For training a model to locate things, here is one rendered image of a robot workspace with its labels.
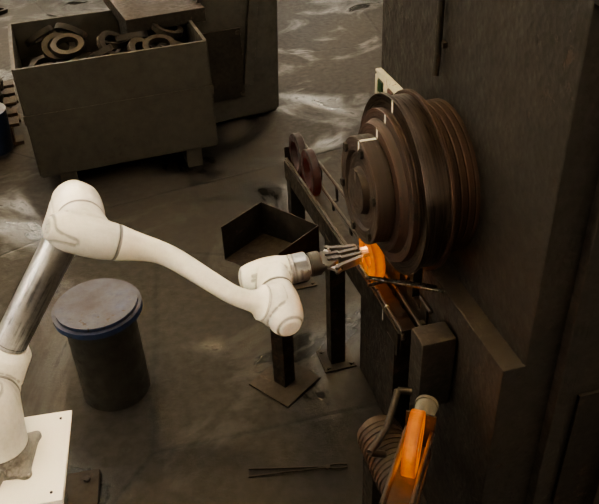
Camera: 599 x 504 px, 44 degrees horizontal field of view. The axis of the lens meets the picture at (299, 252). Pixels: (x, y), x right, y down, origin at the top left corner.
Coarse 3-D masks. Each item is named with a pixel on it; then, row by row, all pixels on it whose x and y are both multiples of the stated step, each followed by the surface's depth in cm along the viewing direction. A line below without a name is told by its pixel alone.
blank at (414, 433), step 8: (416, 416) 168; (424, 416) 171; (408, 424) 167; (416, 424) 166; (424, 424) 176; (408, 432) 165; (416, 432) 165; (408, 440) 165; (416, 440) 164; (408, 448) 164; (416, 448) 164; (408, 456) 164; (416, 456) 164; (408, 464) 165; (416, 464) 167; (408, 472) 166; (416, 472) 172
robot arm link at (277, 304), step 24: (120, 240) 193; (144, 240) 198; (168, 264) 201; (192, 264) 201; (216, 288) 200; (240, 288) 201; (264, 288) 204; (288, 288) 207; (264, 312) 201; (288, 312) 200
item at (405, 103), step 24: (384, 96) 180; (408, 96) 180; (408, 120) 170; (408, 144) 171; (432, 144) 168; (432, 168) 167; (432, 192) 168; (432, 216) 170; (432, 240) 174; (408, 264) 186; (432, 264) 185
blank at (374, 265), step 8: (360, 240) 229; (368, 248) 222; (376, 248) 218; (376, 256) 218; (368, 264) 227; (376, 264) 218; (384, 264) 219; (368, 272) 228; (376, 272) 220; (384, 272) 221
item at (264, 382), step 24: (240, 216) 254; (264, 216) 263; (288, 216) 255; (240, 240) 259; (264, 240) 264; (288, 240) 261; (312, 240) 247; (240, 264) 252; (288, 336) 272; (288, 360) 278; (264, 384) 286; (288, 384) 285; (312, 384) 285
